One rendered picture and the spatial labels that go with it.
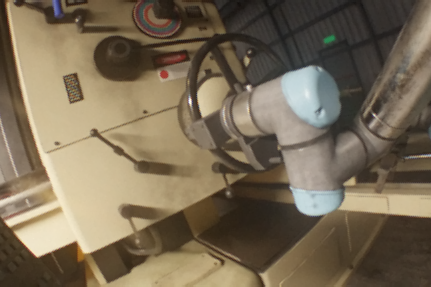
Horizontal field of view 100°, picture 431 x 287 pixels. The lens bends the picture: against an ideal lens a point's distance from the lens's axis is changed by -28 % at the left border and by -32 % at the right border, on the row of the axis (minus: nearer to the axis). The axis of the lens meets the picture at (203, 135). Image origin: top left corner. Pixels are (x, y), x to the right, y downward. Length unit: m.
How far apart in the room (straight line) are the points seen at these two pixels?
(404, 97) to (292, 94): 0.14
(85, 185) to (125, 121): 0.22
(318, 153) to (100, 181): 0.56
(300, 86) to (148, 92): 0.54
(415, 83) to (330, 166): 0.14
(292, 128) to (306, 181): 0.07
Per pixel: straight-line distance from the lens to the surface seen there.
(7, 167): 1.41
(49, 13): 0.78
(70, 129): 0.69
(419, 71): 0.31
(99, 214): 0.70
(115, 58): 0.67
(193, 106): 0.51
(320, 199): 0.32
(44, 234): 1.02
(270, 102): 0.30
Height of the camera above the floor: 1.29
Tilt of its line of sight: 4 degrees down
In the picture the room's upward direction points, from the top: 20 degrees counter-clockwise
